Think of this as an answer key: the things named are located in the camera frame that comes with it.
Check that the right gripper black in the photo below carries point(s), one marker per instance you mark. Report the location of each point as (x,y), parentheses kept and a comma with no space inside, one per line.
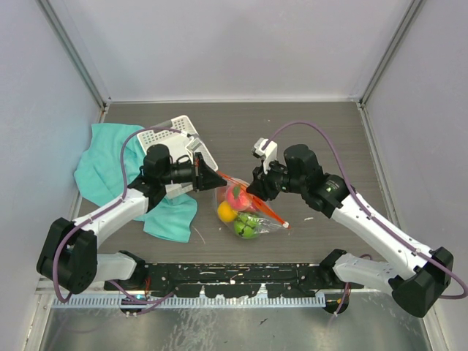
(260,186)

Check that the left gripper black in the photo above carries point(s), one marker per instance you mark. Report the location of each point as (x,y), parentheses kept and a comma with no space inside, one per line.
(202,176)

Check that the clear zip bag orange seal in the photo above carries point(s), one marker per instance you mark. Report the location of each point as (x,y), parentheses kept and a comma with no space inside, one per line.
(270,221)

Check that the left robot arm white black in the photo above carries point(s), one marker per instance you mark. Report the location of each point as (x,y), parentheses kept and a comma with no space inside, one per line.
(70,257)

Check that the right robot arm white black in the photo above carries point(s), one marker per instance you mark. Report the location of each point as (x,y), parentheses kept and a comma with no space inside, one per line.
(412,273)

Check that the brown fake kiwi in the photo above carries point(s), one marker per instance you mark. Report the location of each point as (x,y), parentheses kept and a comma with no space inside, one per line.
(221,194)

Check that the red fake apple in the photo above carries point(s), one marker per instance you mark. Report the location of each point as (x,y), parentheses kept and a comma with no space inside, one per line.
(237,198)

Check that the yellow fake lemon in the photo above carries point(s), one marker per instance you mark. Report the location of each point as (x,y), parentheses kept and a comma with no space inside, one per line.
(225,213)

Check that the green fake fruit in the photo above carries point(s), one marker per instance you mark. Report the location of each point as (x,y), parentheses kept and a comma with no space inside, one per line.
(246,226)

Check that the white perforated plastic basket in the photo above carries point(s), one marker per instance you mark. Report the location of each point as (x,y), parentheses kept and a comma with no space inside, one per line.
(174,133)

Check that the teal cloth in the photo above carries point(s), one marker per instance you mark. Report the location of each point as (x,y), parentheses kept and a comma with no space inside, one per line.
(99,180)

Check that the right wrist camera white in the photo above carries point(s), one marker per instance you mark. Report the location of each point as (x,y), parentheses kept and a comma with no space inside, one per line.
(266,150)

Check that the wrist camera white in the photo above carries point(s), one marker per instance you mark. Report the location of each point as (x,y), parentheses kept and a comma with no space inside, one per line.
(193,143)
(266,150)

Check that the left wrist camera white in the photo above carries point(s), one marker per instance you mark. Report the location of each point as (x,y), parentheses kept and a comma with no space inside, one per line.
(193,143)

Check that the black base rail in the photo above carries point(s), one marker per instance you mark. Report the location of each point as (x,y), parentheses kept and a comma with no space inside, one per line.
(190,280)

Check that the grey slotted cable duct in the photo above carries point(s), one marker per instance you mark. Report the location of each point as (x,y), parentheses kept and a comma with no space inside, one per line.
(109,301)

